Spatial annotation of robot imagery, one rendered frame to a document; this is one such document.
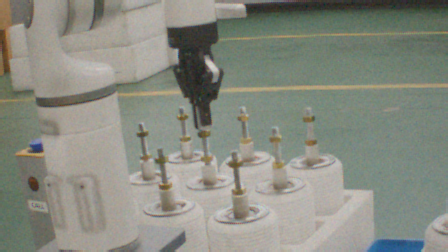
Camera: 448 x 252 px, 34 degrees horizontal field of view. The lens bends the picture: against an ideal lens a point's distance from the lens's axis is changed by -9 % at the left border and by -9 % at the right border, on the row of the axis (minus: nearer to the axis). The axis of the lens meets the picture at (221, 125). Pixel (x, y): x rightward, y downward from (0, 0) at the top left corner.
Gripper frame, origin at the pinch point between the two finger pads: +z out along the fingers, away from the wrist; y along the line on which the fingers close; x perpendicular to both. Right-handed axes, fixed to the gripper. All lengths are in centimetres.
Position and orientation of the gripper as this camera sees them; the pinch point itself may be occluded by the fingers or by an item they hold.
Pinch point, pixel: (202, 116)
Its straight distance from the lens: 119.6
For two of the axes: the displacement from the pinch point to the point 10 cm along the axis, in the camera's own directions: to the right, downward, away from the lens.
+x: 8.8, -2.0, 4.4
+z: 1.1, 9.7, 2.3
